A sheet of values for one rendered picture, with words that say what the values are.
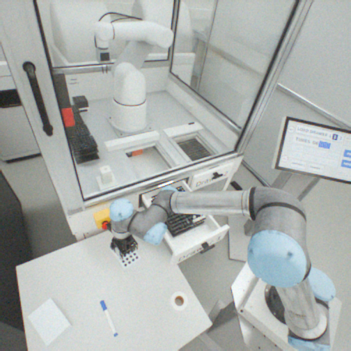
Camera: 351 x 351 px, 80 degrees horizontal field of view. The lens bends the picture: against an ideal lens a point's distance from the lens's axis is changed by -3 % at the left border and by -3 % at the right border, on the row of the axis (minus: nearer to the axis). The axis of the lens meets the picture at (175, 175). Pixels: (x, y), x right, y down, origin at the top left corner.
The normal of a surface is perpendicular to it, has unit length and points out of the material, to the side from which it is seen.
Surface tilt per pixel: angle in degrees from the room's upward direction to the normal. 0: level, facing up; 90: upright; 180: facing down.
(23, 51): 90
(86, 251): 0
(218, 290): 0
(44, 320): 0
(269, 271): 84
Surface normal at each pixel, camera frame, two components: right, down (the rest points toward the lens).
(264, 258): -0.47, 0.51
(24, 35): 0.51, 0.66
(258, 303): 0.14, -0.69
